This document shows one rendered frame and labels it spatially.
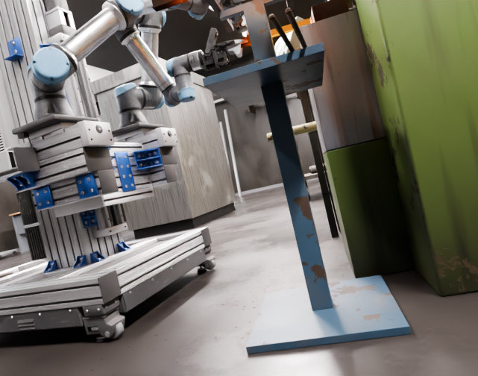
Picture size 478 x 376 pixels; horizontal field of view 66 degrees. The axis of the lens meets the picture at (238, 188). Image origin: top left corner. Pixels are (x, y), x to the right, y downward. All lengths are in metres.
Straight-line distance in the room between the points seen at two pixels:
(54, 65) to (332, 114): 0.98
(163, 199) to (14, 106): 2.81
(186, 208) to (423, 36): 3.61
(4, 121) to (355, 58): 1.52
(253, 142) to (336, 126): 9.17
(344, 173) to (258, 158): 9.13
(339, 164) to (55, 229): 1.28
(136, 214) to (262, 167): 6.16
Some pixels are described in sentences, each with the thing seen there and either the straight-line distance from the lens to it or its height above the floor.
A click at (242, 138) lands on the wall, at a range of 10.59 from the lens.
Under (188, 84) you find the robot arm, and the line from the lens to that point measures 1.65.
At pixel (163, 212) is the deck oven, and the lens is 4.57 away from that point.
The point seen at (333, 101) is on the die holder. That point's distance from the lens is 1.36.
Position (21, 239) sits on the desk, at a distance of 8.84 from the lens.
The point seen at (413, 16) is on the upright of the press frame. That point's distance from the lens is 1.17.
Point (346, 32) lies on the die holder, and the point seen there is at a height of 0.85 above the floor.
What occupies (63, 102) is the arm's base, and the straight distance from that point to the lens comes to 1.61.
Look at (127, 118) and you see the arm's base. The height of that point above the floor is 0.87.
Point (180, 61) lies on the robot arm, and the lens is 1.68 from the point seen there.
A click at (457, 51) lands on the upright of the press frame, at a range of 1.17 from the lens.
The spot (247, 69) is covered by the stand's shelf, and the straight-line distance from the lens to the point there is 0.94.
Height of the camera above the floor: 0.44
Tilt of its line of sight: 1 degrees down
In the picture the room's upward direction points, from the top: 13 degrees counter-clockwise
